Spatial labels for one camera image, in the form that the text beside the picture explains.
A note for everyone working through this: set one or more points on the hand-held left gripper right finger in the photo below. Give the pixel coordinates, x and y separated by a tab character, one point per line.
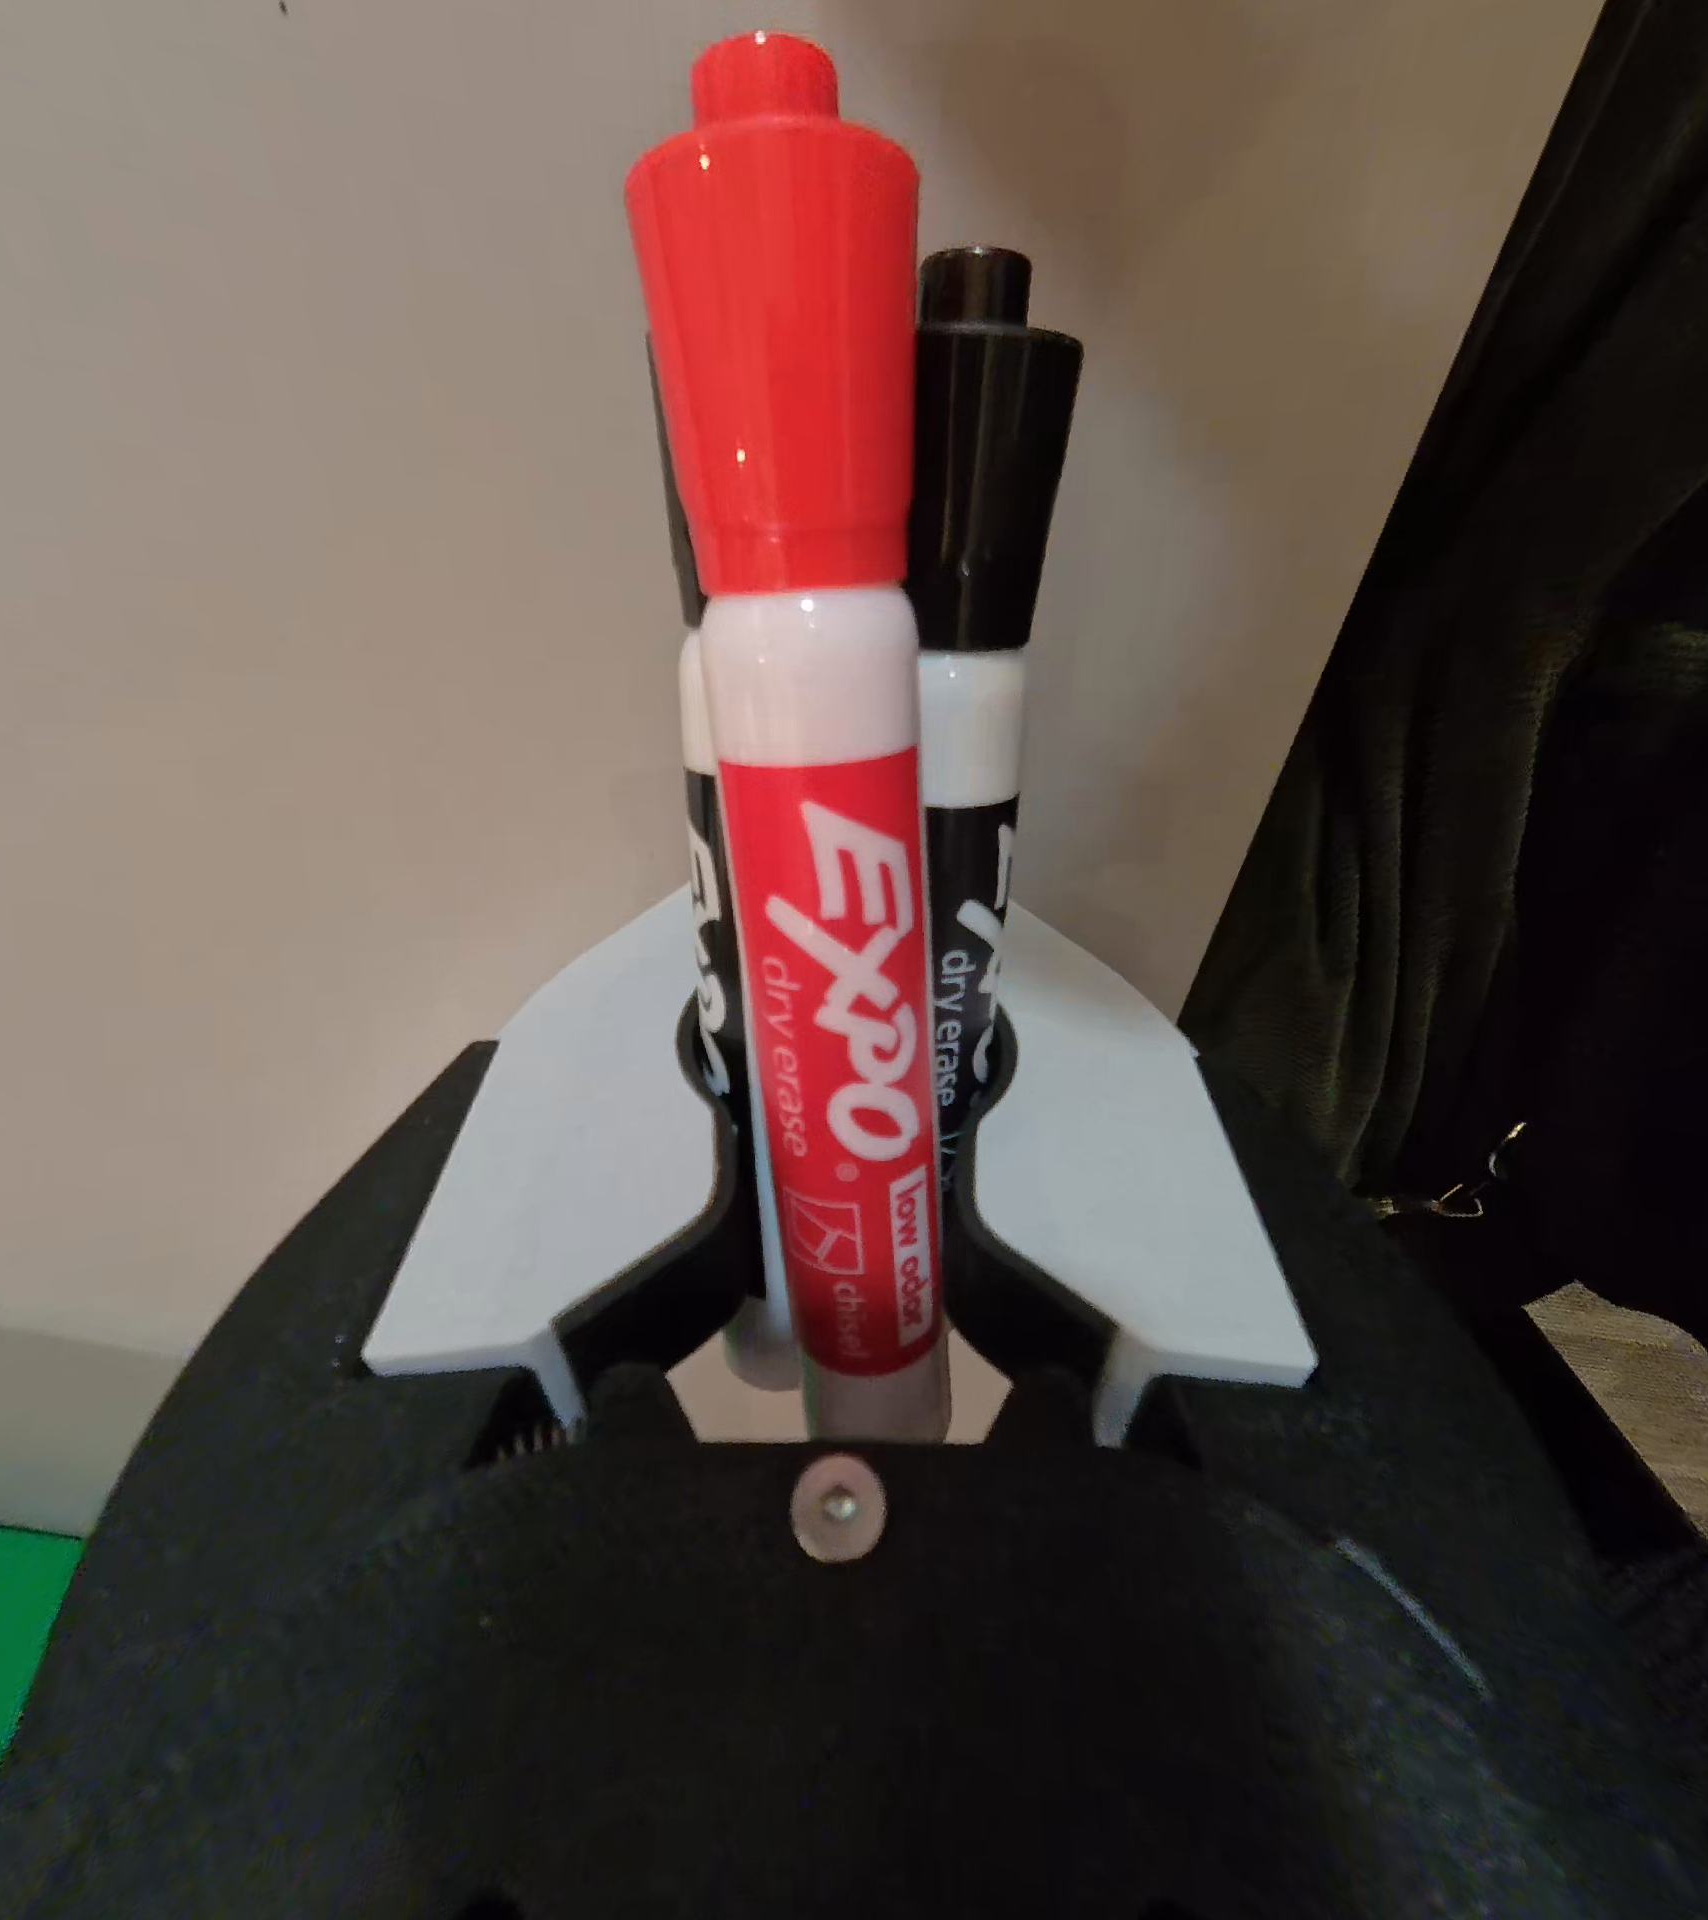
1139	1201

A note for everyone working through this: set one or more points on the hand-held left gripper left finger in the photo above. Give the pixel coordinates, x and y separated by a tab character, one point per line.
538	1201

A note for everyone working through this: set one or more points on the black dry erase marker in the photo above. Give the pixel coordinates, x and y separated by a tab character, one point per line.
696	819
988	451

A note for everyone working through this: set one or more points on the red dry erase marker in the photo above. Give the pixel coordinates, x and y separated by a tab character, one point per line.
794	451

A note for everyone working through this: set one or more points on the small metal clip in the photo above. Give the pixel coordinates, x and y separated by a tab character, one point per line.
1463	1193

